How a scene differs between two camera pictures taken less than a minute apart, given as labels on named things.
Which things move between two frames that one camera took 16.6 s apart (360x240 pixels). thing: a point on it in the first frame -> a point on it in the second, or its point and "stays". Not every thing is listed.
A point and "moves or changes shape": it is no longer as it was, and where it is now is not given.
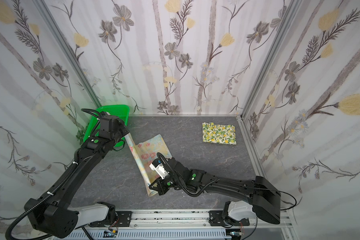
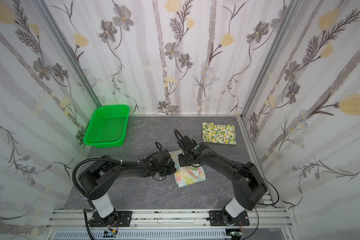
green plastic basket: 92,129 stays
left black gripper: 123,132 -> 169,165
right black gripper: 155,184 -> 184,157
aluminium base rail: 262,220 stays
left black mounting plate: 124,218 stays
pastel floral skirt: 145,152 moves or changes shape
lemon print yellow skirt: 218,134 stays
